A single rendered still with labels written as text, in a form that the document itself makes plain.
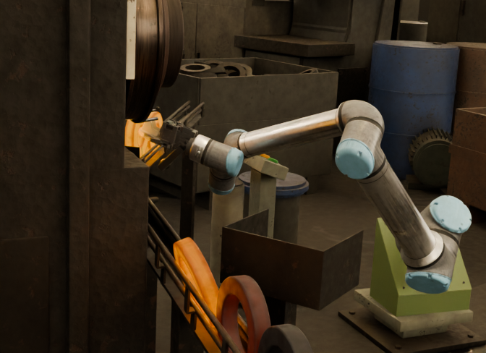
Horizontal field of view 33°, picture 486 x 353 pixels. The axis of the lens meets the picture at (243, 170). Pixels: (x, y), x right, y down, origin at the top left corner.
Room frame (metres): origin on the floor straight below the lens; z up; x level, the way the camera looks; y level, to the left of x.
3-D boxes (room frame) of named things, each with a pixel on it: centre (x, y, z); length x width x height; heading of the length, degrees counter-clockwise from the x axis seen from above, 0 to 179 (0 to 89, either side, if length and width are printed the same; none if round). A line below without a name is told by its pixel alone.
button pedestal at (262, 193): (3.13, -0.08, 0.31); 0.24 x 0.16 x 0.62; 23
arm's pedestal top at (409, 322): (2.94, -0.66, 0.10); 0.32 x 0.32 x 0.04; 24
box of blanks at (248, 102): (4.98, 0.10, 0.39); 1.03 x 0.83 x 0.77; 128
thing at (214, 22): (6.71, 0.24, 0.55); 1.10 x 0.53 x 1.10; 43
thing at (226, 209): (3.04, 0.05, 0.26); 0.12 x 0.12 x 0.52
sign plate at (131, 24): (1.87, 0.30, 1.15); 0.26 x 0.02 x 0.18; 23
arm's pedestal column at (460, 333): (2.94, -0.66, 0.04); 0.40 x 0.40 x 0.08; 24
